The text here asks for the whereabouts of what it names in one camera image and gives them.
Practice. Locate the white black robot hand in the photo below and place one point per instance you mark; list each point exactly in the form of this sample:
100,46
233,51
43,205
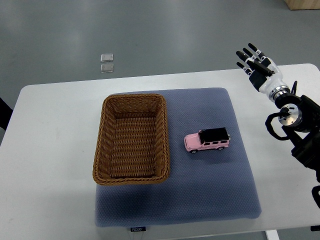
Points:
263,73

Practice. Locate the pink toy car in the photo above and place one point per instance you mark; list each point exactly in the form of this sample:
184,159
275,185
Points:
207,139

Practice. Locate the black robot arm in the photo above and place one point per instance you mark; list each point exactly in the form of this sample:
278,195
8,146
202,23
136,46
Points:
298,121

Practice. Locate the brown wicker basket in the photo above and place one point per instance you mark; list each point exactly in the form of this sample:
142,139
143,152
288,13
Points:
133,142

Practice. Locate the wooden box corner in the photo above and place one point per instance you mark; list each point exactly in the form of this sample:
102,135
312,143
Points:
303,4

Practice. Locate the blue-grey padded mat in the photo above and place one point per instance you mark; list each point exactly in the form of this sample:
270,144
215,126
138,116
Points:
210,185

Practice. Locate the upper floor outlet plate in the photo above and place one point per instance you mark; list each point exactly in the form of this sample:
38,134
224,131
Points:
106,57

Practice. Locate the white table leg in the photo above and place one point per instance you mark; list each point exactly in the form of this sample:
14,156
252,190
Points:
272,235

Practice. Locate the dark object at left edge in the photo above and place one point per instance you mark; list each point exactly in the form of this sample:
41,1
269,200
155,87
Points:
5,114

